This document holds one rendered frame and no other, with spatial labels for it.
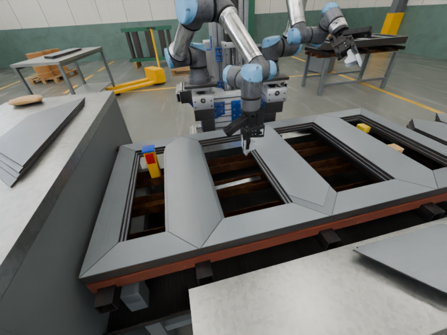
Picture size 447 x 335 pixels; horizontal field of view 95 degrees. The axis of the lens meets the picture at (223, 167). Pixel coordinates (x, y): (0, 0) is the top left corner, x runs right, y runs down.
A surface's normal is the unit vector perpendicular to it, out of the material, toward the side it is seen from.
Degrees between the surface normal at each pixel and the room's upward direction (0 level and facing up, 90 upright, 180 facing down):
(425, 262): 0
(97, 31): 90
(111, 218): 0
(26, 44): 90
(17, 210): 0
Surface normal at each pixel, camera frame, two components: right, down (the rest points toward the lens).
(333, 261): -0.05, -0.80
